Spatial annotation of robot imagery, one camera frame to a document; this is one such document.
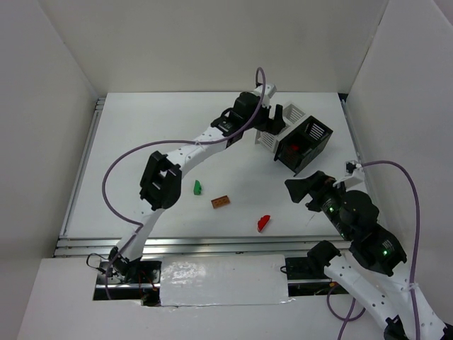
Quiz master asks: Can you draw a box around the brown flat lego plate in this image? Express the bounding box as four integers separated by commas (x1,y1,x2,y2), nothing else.
211,195,231,209

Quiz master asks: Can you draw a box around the black slatted container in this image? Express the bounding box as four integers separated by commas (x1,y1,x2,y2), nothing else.
274,115,333,176

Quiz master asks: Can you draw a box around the red green curved lego stack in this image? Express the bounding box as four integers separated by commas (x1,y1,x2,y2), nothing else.
257,215,271,233

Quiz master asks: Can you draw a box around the aluminium front rail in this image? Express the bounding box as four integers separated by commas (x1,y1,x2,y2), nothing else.
54,236,349,258

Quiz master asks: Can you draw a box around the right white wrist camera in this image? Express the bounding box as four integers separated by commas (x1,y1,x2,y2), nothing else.
333,161,365,190

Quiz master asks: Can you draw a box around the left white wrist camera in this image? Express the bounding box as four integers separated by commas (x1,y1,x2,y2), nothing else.
251,84,277,108

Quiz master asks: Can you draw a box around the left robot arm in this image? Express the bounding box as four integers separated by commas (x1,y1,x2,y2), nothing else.
108,84,285,281

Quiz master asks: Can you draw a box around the white tape panel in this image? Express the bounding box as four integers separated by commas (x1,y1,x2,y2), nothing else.
159,254,290,307

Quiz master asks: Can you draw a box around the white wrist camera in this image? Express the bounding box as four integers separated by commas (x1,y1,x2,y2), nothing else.
251,84,277,108
333,161,365,190

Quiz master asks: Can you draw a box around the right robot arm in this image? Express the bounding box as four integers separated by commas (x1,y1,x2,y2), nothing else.
285,171,452,339

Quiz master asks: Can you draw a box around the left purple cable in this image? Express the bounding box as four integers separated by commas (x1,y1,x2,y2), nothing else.
101,67,267,301

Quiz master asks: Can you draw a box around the white slatted container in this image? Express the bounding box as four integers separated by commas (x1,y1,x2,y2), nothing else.
254,101,307,154

